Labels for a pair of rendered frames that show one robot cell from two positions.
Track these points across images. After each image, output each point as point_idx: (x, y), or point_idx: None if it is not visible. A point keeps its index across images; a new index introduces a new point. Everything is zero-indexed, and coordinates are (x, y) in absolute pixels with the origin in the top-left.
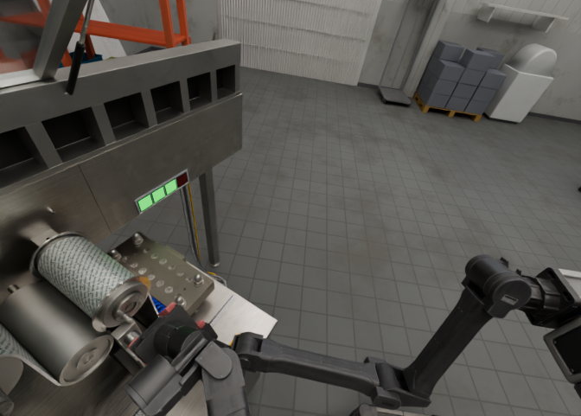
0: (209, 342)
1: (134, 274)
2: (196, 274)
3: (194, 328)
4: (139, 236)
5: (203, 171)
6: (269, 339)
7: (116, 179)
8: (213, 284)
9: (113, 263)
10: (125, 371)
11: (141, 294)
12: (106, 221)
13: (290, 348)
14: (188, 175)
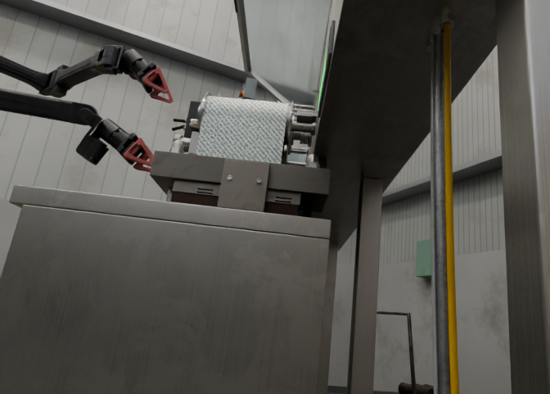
0: (123, 47)
1: (215, 101)
2: (181, 141)
3: (135, 52)
4: (308, 158)
5: (339, 16)
6: (65, 101)
7: (325, 56)
8: (152, 161)
9: (236, 99)
10: None
11: (198, 107)
12: (317, 120)
13: (42, 97)
14: (331, 33)
